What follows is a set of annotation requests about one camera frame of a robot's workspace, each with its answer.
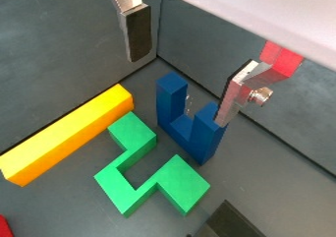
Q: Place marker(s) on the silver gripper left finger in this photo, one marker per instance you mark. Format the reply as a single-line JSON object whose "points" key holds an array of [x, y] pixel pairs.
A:
{"points": [[135, 23]]}

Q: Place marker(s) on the red puzzle board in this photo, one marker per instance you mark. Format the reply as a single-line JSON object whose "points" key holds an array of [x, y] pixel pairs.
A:
{"points": [[6, 232]]}

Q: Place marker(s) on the yellow long bar block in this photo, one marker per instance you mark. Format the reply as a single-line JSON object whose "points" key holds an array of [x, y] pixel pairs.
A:
{"points": [[27, 161]]}

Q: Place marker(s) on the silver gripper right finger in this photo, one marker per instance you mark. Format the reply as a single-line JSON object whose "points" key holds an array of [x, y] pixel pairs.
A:
{"points": [[248, 83]]}

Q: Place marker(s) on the blue U-shaped block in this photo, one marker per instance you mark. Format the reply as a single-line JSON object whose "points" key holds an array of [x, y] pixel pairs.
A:
{"points": [[196, 134]]}

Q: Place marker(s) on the green zigzag block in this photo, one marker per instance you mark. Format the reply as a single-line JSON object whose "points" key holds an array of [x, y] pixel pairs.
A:
{"points": [[140, 172]]}

